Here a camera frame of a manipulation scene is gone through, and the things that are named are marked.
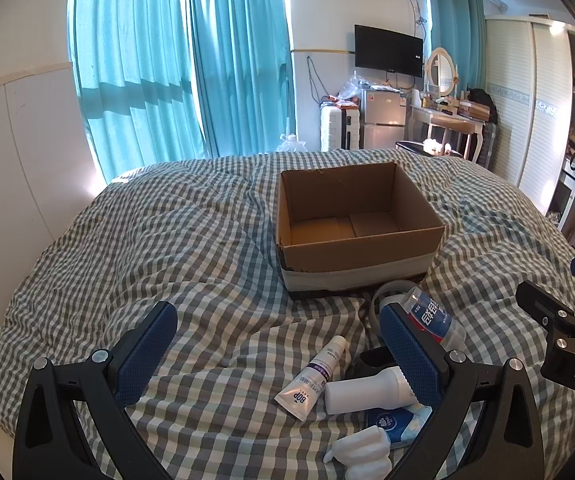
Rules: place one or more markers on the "oval vanity mirror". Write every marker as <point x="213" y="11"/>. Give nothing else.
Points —
<point x="441" y="74"/>

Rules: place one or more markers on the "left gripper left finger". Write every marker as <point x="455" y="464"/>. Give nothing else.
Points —
<point x="49" y="441"/>

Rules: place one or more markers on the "blue white tissue pack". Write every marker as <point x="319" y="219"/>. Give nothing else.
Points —
<point x="401" y="425"/>

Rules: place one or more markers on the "teal window curtain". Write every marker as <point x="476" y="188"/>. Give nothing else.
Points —
<point x="168" y="80"/>

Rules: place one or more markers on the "grey checkered bed quilt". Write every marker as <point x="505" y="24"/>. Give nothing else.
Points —
<point x="201" y="235"/>

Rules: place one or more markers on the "blue label dental floss jar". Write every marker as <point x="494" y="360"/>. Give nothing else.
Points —
<point x="429" y="316"/>

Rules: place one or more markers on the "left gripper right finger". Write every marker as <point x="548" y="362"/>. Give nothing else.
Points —
<point x="506" y="442"/>

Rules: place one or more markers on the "black hair clip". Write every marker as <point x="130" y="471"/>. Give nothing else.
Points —
<point x="370" y="363"/>

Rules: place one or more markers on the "white dressing table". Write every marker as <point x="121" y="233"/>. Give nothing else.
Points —
<point x="473" y="129"/>

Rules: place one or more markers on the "white sliding wardrobe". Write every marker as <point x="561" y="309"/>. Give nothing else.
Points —
<point x="530" y="75"/>

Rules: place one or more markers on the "white purple cream tube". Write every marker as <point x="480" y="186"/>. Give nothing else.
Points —
<point x="301" y="395"/>

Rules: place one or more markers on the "open brown cardboard box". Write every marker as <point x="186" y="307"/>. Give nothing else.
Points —
<point x="352" y="227"/>

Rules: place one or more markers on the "white plastic bottle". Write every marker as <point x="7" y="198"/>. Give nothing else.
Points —
<point x="388" y="389"/>

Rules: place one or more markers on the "teal side curtain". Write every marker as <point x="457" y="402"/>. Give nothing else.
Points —
<point x="459" y="27"/>

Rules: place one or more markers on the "black wall television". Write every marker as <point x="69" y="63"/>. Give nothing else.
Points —
<point x="388" y="51"/>

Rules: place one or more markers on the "white suitcase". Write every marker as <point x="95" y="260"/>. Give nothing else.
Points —
<point x="339" y="126"/>

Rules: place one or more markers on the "white folded cloth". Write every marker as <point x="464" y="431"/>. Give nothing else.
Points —
<point x="365" y="455"/>

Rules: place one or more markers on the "silver mini fridge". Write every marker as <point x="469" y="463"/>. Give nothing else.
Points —
<point x="383" y="118"/>

